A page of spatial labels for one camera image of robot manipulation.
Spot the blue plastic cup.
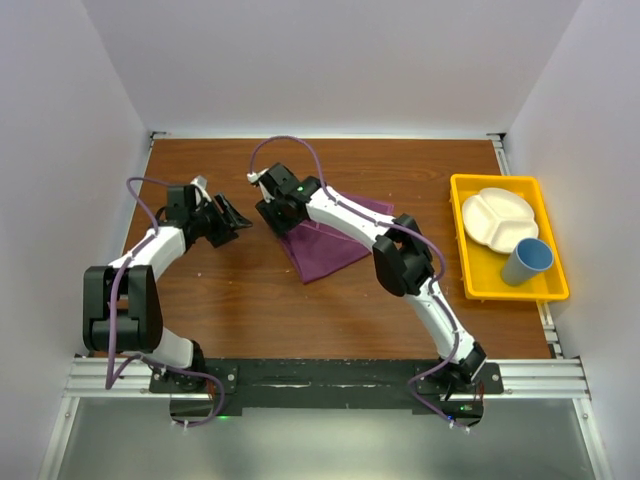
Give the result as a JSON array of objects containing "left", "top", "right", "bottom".
[{"left": 501, "top": 238, "right": 555, "bottom": 286}]

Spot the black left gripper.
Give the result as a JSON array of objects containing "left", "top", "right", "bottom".
[{"left": 190, "top": 193, "right": 250, "bottom": 248}]

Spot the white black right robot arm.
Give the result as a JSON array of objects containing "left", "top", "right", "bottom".
[{"left": 247, "top": 163, "right": 487, "bottom": 393}]

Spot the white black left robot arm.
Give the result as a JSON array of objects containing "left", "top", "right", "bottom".
[{"left": 83, "top": 177, "right": 252, "bottom": 392}]

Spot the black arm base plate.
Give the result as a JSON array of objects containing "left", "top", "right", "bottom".
[{"left": 149, "top": 359, "right": 505, "bottom": 426}]

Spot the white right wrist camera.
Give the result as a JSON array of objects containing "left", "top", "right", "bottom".
[{"left": 246, "top": 169, "right": 267, "bottom": 190}]

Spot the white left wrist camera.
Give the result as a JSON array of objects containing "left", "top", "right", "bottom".
[{"left": 191, "top": 175, "right": 211, "bottom": 201}]

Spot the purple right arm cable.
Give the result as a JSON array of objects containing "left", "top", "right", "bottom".
[{"left": 249, "top": 135, "right": 479, "bottom": 434}]

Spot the white divided plate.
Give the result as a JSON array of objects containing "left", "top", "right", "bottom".
[{"left": 461, "top": 187, "right": 539, "bottom": 255}]

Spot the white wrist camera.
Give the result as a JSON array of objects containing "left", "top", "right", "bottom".
[
  {"left": 246, "top": 169, "right": 267, "bottom": 190},
  {"left": 191, "top": 175, "right": 211, "bottom": 201}
]

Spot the purple cloth napkin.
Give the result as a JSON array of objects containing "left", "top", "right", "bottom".
[{"left": 278, "top": 220, "right": 370, "bottom": 284}]

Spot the yellow plastic tray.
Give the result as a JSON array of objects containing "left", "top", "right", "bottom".
[{"left": 450, "top": 174, "right": 569, "bottom": 302}]

